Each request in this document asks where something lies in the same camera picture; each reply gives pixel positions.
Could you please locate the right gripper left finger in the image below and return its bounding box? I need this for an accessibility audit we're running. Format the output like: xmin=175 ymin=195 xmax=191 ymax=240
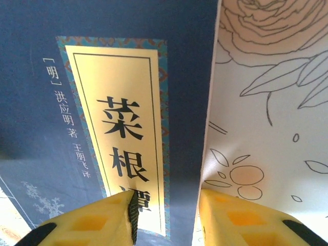
xmin=15 ymin=191 xmax=140 ymax=246

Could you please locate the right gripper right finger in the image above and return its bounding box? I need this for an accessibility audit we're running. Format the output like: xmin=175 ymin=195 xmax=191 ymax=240
xmin=198 ymin=189 xmax=328 ymax=246

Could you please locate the navy book with yellow label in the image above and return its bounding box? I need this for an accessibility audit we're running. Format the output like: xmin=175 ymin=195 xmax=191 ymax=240
xmin=0 ymin=0 xmax=222 ymax=246

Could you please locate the floral tablecloth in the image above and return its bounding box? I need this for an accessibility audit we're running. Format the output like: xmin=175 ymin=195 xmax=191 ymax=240
xmin=192 ymin=0 xmax=328 ymax=246

